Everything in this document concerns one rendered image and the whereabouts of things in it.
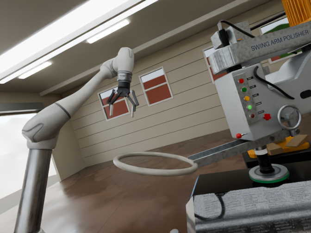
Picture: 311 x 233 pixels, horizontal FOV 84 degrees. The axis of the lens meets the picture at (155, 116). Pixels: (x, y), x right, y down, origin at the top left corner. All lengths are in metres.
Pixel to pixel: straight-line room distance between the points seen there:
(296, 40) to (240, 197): 1.01
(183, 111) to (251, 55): 6.29
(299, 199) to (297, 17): 1.16
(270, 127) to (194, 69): 6.35
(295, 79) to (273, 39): 0.28
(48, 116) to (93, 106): 8.12
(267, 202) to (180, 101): 6.37
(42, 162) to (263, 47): 1.34
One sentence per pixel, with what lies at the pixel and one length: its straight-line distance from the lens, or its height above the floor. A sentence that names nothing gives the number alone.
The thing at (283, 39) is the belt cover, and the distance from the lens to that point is 1.35.
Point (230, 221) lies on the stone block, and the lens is 1.28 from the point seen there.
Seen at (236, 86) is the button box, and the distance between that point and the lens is 1.07.
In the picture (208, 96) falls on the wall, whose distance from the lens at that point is 7.28.
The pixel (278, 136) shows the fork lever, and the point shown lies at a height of 1.08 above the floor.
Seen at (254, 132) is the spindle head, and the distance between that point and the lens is 1.13.
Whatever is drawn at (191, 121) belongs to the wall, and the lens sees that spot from 7.36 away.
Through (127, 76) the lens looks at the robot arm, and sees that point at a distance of 1.07.
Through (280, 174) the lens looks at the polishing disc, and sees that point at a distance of 1.29.
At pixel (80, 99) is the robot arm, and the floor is 1.63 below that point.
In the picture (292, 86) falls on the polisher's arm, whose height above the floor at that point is 1.35.
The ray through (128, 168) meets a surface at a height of 1.24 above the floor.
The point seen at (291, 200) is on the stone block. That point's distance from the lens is 1.30.
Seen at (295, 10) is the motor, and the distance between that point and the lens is 1.65.
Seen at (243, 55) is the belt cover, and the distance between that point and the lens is 1.16.
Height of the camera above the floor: 1.44
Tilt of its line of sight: level
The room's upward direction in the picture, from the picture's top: 18 degrees counter-clockwise
